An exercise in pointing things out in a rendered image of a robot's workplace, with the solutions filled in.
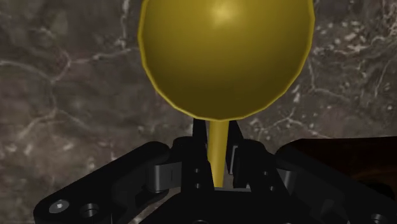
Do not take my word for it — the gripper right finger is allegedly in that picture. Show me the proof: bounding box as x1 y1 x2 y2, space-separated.
227 120 397 224

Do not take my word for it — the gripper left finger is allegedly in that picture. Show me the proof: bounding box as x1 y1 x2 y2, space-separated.
32 118 216 224

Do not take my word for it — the golden round spoon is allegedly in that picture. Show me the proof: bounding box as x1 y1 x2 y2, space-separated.
137 0 316 188

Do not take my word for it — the dark brown wooden block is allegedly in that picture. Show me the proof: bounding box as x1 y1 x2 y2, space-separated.
275 136 397 201

